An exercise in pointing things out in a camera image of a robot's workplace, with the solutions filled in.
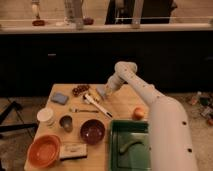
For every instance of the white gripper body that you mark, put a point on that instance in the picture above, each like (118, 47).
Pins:
(113, 84)

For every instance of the grey-blue towel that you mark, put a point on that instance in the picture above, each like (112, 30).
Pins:
(101, 92)

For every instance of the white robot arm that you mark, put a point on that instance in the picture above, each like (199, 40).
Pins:
(169, 132)

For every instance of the purple bowl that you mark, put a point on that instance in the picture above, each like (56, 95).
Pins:
(92, 131)

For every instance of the orange bowl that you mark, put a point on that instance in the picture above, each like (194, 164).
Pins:
(44, 151)

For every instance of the yellow banana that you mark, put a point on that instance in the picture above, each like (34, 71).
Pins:
(97, 97)

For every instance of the red-orange apple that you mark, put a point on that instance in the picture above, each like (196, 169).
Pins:
(138, 113)

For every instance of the bunch of red grapes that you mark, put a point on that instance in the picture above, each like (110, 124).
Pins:
(80, 89)

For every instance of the blue sponge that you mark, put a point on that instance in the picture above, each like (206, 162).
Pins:
(59, 98)

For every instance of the green plastic tray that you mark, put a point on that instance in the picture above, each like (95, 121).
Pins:
(129, 146)

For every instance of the metal cup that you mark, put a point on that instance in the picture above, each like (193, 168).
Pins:
(66, 123)

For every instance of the white cup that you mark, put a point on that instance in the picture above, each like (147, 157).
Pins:
(46, 116)

